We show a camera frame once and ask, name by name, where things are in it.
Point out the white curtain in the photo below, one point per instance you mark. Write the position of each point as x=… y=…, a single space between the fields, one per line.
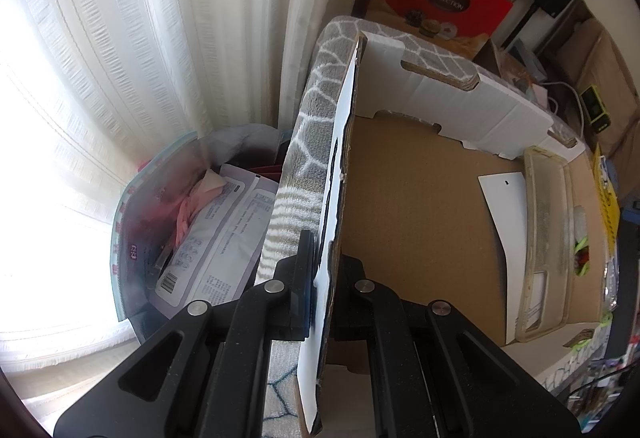
x=100 y=68

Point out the brown cushioned sofa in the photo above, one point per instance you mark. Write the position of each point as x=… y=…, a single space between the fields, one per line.
x=615 y=63

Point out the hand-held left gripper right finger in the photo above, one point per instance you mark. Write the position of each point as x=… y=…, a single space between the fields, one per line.
x=350 y=288

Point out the green yellow radio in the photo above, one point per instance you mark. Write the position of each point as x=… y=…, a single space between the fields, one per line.
x=595 y=108

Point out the clear plastic storage bag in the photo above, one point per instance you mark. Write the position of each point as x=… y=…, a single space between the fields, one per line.
x=150 y=198

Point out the clear phone case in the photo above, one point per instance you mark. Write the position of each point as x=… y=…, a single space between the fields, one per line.
x=547 y=218

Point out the white barcode packet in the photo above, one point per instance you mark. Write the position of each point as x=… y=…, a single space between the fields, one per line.
x=215 y=243

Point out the yellow packet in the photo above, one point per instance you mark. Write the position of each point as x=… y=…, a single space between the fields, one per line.
x=607 y=203

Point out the grey white patterned blanket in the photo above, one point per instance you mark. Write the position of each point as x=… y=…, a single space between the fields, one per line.
x=300 y=128

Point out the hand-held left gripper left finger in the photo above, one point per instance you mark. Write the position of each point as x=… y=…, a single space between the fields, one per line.
x=300 y=288

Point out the white envelope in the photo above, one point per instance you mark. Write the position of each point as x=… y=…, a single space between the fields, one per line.
x=505 y=238

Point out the clear blue-striped zip bag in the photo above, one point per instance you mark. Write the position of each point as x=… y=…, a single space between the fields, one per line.
x=612 y=283

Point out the pink fabric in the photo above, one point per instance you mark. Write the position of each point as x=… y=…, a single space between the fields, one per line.
x=190 y=213

